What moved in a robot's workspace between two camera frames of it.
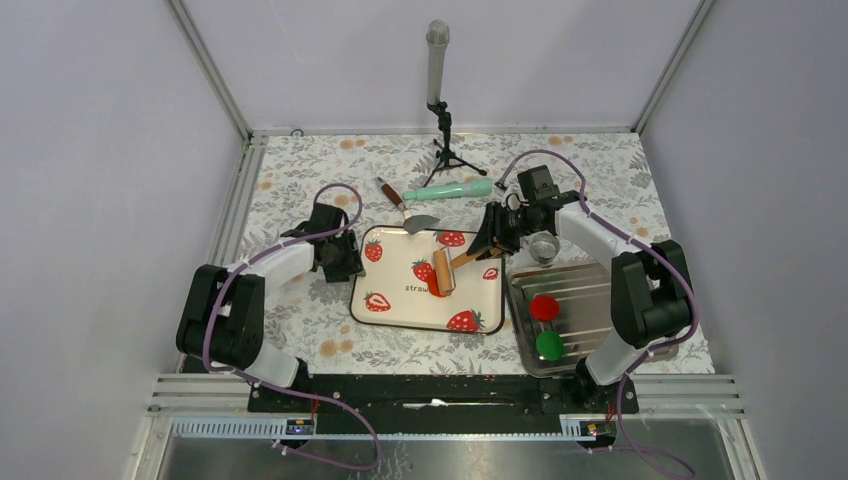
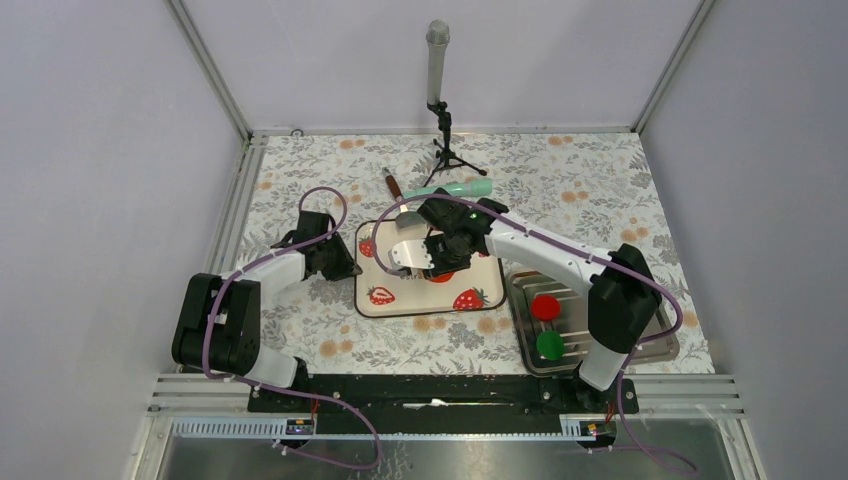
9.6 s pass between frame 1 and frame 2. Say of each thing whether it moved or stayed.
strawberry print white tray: moved
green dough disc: stayed
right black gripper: moved
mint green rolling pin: stayed
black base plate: stayed
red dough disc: stayed
